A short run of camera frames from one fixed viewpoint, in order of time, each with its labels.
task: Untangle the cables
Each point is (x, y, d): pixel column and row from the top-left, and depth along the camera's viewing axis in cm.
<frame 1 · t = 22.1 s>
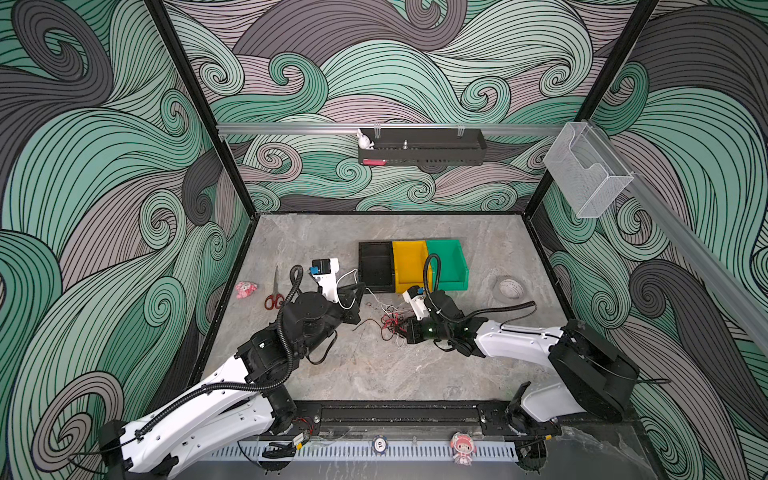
left hand: (367, 284, 66), fingers closed
right hand: (395, 329, 83), fingers closed
black storage bin: (376, 266, 102), point 4 cm above the table
yellow storage bin: (405, 258, 109), on the table
green storage bin: (453, 272, 102), point 2 cm above the table
pink toy figurine: (245, 289, 96), point 3 cm above the table
pink marker in tray: (379, 162, 92), point 34 cm above the table

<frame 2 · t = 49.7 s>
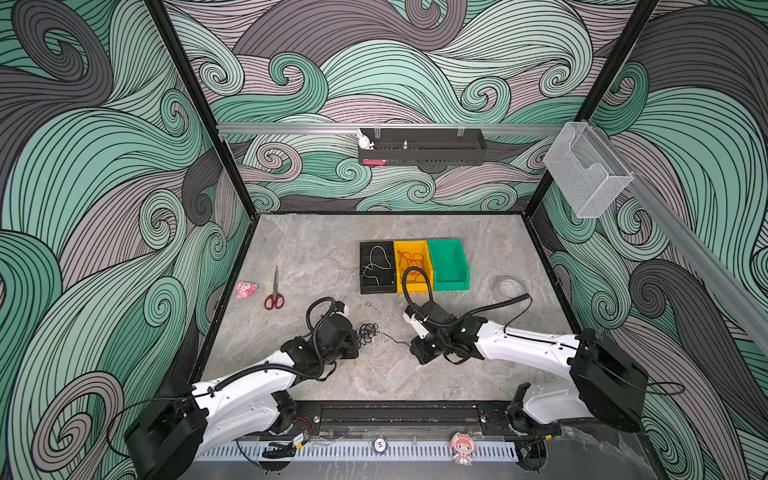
left hand: (360, 337, 84), fingers closed
right hand: (411, 351, 83), fingers closed
the named things where they were.

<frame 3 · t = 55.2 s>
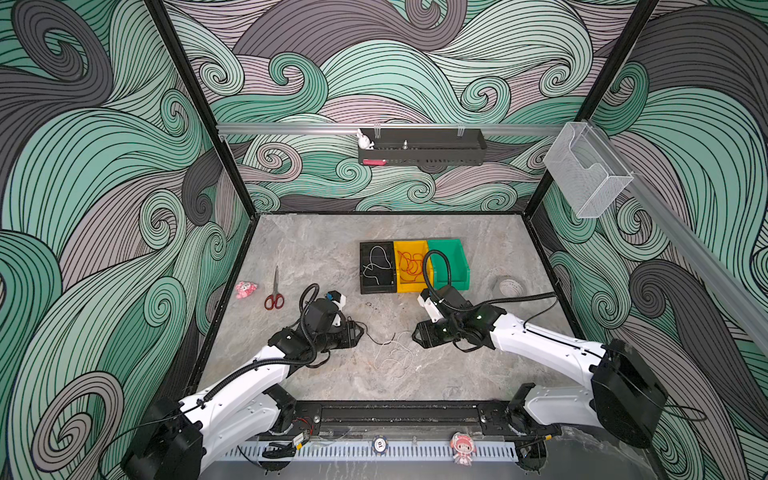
left hand: (359, 329, 81), fingers open
right hand: (419, 336, 82), fingers open
the named things where they were.

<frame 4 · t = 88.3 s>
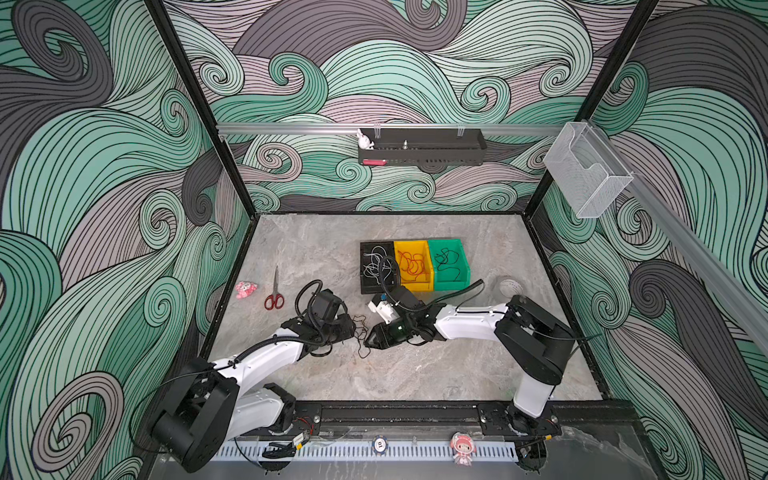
left hand: (352, 324, 87), fingers open
right hand: (369, 344, 83), fingers open
the named things where they were.

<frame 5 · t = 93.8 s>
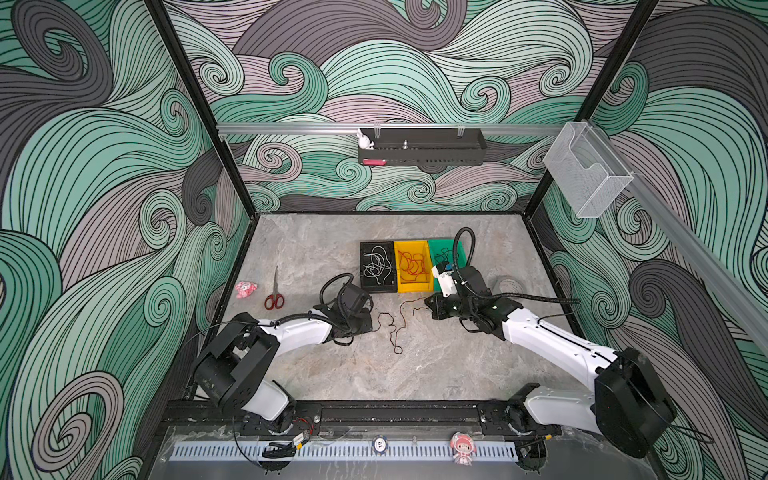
left hand: (370, 321, 90), fingers open
right hand: (426, 301, 84), fingers closed
the named things where they were.

